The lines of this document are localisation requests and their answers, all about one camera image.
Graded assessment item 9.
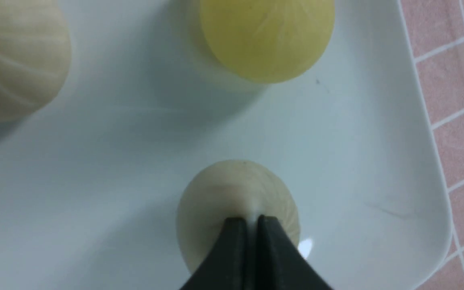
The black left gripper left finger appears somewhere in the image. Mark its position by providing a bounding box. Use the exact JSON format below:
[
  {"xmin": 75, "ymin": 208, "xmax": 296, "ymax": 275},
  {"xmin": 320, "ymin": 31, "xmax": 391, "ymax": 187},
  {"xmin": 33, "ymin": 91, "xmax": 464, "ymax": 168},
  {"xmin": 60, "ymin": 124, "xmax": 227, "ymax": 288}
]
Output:
[{"xmin": 181, "ymin": 217, "xmax": 248, "ymax": 290}]

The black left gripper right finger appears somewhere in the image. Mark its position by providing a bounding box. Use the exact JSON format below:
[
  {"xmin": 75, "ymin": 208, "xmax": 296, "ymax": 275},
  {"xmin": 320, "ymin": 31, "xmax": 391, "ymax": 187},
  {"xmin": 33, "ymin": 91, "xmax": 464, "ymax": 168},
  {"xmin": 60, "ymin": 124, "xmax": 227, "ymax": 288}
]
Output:
[{"xmin": 253, "ymin": 216, "xmax": 332, "ymax": 290}]

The yellow steamed bun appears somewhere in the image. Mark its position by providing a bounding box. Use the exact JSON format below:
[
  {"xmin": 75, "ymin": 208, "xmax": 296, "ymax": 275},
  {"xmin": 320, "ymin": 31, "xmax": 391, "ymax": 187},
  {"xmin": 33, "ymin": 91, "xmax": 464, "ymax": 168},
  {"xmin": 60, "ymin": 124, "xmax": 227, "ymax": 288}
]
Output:
[{"xmin": 199, "ymin": 0, "xmax": 336, "ymax": 84}]

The white square plate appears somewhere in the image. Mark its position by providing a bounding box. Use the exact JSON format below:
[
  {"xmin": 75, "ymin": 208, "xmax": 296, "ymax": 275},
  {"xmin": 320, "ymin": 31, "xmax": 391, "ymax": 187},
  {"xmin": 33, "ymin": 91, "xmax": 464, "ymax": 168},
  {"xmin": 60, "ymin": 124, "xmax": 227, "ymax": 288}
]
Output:
[{"xmin": 0, "ymin": 0, "xmax": 452, "ymax": 290}]

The pink checkered tablecloth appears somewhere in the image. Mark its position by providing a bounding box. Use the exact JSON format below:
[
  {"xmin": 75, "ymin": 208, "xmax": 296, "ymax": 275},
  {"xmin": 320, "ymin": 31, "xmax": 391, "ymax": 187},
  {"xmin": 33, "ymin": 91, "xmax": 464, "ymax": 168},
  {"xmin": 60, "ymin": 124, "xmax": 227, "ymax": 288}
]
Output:
[{"xmin": 399, "ymin": 0, "xmax": 464, "ymax": 290}]

